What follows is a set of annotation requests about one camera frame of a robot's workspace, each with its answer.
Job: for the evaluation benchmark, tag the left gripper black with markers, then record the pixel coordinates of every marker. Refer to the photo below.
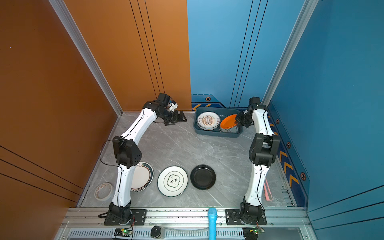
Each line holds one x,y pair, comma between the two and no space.
181,116

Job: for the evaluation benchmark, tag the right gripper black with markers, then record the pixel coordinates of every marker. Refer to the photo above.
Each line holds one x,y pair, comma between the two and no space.
239,119

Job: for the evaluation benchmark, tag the orange plate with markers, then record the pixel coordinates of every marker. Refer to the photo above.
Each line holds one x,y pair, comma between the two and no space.
229,122

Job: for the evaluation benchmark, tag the sunburst plate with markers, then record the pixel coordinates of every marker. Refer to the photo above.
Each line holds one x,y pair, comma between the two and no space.
208,121

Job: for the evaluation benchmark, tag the black plate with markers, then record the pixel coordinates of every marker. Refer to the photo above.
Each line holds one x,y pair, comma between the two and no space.
203,177

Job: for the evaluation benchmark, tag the teal patterned plate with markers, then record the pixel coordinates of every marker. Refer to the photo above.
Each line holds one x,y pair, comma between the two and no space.
233,130

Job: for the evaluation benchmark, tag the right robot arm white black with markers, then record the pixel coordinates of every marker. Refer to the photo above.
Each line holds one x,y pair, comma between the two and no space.
262,155

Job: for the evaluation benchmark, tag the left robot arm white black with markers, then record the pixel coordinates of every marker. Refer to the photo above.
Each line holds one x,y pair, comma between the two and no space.
128,154

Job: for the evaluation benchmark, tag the teal plastic bin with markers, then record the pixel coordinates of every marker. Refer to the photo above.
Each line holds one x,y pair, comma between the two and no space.
223,113

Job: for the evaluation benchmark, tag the large white flower plate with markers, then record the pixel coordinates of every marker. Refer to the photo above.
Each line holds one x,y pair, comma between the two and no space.
172,181

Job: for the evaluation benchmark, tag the white plate dark rim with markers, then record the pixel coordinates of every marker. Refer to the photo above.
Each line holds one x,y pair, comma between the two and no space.
143,177

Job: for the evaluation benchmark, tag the pink flat tool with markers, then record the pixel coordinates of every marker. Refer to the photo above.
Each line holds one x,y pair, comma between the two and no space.
267,191

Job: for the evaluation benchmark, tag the tape roll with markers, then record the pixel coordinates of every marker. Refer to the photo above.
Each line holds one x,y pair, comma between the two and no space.
103,192

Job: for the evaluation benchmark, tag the right circuit board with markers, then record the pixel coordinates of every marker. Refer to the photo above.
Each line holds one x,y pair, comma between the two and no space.
257,230

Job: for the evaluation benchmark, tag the circuit board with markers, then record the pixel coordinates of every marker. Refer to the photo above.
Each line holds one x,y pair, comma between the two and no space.
123,234
257,230

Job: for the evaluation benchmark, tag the black round knob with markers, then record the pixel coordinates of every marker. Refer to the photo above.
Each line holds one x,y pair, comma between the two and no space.
156,232

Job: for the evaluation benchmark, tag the left circuit board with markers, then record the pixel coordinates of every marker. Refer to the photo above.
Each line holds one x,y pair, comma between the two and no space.
123,234

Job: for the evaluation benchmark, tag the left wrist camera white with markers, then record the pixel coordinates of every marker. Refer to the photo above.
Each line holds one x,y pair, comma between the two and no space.
172,107

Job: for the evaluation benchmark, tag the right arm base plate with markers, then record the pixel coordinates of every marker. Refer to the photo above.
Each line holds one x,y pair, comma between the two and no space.
233,218

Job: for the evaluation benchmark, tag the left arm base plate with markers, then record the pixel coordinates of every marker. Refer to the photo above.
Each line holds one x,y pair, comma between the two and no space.
137,218

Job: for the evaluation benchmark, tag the blue cylinder handle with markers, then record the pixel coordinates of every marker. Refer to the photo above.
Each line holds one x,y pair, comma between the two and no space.
212,217

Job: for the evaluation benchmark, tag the aluminium front rail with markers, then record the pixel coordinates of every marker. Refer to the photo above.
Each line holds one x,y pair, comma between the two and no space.
186,224

